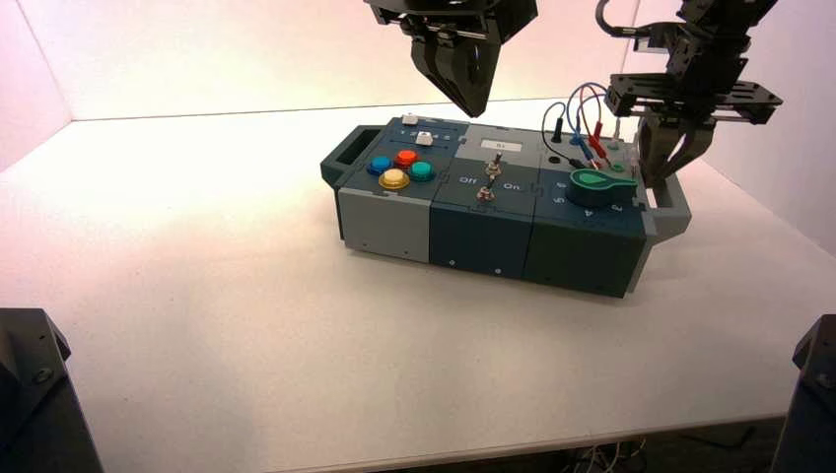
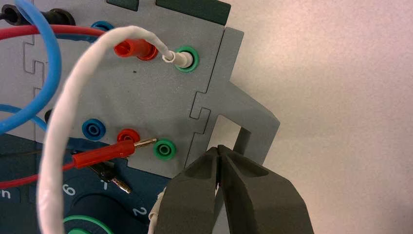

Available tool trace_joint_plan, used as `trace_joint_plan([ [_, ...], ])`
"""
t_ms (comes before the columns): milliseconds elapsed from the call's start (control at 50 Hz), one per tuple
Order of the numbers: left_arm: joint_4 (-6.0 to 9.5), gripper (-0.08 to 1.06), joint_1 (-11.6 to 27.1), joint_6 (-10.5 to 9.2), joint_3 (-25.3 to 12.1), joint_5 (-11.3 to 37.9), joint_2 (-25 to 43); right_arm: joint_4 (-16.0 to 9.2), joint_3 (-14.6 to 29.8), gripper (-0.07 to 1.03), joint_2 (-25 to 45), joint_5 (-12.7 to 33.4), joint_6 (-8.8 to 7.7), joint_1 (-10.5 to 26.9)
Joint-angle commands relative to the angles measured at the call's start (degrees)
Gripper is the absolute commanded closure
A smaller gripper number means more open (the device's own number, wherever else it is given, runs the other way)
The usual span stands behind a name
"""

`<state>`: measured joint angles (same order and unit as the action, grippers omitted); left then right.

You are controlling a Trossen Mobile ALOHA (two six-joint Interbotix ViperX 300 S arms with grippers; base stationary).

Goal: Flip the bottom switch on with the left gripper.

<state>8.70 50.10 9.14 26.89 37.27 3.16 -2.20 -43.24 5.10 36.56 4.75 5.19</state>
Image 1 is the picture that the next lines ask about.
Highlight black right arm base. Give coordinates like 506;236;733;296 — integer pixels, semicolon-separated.
770;314;836;473

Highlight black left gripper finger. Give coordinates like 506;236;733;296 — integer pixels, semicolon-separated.
456;35;504;119
409;35;481;117

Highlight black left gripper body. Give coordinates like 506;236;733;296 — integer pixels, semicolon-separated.
364;0;540;45

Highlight loose cables under table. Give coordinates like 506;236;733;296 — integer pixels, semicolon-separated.
568;440;648;473

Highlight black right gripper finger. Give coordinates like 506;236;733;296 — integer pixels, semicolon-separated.
662;125;717;180
636;120;674;186

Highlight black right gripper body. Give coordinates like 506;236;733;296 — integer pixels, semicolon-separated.
604;21;784;125

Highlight blue banana plug cable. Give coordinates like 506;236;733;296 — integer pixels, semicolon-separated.
566;82;610;165

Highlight black banana plug cable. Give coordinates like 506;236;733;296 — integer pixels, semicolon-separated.
541;101;595;172

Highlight red banana plug cable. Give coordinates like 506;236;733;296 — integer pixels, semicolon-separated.
579;91;611;162

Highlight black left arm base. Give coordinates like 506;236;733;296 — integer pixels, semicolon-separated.
0;307;105;473

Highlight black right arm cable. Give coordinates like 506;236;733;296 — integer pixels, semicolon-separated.
595;0;645;37

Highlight modular grey blue control box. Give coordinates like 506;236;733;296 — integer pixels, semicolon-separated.
319;115;692;300

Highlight green rotary knob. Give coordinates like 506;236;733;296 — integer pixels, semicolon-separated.
566;168;639;209

